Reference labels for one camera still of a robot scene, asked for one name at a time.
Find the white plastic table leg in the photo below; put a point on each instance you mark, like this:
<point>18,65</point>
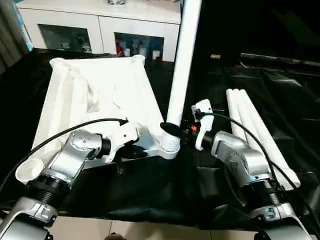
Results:
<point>241,110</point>
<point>183,62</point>
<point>232,112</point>
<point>260,120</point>

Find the white plastic table top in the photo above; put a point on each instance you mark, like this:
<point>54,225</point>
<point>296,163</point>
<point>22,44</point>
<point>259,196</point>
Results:
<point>100,82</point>

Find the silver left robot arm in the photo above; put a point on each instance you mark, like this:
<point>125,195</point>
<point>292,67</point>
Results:
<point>67,160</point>

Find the black plastic table mat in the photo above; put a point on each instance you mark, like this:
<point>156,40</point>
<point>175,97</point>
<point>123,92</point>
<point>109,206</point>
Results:
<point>140,190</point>

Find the small white cup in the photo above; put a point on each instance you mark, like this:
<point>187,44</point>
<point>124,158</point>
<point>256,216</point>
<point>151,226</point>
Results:
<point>127,52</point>
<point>155,54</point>
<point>142,50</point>

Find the small tan label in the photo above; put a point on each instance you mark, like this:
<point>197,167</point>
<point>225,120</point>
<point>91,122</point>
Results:
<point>215,56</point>

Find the small dark brown object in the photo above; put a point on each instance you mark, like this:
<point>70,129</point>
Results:
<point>114,236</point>

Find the red cabinet item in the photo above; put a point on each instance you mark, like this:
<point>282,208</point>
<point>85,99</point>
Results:
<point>120,45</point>

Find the long dark metal rod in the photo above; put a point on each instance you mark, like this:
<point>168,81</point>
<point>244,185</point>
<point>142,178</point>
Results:
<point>280,60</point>

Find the large black backdrop sheet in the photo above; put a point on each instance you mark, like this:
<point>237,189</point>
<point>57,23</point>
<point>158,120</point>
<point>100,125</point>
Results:
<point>250,25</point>

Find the white glass-door cabinet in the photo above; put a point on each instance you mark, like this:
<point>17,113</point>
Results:
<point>100,25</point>

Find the dark patterned ornament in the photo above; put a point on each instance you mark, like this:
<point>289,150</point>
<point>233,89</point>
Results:
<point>116,2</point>

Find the beige curtain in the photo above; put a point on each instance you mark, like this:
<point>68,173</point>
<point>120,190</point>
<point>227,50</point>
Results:
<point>10,37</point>

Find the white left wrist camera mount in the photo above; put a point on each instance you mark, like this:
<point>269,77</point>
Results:
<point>122,140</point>

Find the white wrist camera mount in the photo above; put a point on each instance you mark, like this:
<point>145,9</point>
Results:
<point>122,140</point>
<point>206,120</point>

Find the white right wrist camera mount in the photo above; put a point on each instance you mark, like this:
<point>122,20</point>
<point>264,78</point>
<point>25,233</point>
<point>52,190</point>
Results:
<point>206,120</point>

